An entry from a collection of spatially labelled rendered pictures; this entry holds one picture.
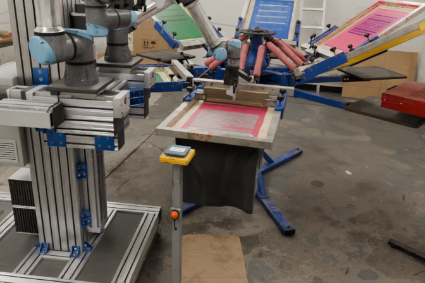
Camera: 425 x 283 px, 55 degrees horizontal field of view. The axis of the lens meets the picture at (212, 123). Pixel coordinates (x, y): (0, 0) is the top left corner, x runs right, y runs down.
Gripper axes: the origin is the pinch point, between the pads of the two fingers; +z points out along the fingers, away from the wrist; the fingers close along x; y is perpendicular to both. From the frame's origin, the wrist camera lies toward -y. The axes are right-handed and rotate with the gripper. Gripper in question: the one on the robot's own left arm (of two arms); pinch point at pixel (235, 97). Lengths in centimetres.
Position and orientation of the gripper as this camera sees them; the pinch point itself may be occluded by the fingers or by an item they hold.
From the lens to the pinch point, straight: 254.5
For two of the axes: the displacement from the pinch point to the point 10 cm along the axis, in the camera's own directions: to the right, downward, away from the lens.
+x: -2.4, 3.3, -9.1
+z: -0.4, 9.4, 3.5
